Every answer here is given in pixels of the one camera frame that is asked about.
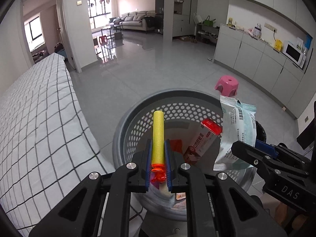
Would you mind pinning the checked white tablecloth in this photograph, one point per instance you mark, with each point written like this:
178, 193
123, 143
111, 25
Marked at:
47, 147

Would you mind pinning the yellow foam dart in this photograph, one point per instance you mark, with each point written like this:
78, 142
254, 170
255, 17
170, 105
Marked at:
158, 137

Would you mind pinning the white low cabinet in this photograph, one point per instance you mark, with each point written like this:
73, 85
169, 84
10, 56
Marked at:
267, 69

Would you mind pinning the green bag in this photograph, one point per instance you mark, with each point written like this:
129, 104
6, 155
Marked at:
209, 22

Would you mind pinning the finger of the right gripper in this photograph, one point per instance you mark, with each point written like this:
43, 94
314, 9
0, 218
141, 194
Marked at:
264, 147
251, 155

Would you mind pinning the pink plastic stool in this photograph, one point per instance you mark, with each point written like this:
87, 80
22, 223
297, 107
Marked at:
227, 85

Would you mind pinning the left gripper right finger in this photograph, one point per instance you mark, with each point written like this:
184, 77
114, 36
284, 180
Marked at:
216, 205

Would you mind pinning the grey perforated trash basket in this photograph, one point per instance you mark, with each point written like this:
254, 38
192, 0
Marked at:
184, 110

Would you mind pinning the white microwave oven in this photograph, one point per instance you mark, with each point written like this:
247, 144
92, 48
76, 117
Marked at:
294, 54

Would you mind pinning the yellow container on counter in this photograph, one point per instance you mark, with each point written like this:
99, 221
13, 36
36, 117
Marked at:
278, 45

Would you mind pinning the person right hand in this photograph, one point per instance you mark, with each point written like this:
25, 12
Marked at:
288, 217

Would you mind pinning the light blue wipes packet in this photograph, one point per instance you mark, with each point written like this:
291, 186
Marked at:
238, 124

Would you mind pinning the grey sofa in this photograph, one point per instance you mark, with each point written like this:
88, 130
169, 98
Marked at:
139, 20

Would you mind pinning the red plastic bag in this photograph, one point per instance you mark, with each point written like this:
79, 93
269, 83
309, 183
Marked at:
161, 173

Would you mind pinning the pink snack wrapper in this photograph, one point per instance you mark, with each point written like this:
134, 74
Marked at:
180, 196

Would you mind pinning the long red box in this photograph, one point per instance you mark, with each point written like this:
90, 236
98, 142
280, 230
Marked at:
206, 134

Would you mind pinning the coffee table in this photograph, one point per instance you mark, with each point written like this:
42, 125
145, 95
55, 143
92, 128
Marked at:
110, 31

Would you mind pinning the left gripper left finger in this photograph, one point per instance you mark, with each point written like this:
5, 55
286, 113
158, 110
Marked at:
100, 204

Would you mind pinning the red small stool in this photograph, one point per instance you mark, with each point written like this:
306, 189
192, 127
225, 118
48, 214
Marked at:
103, 40

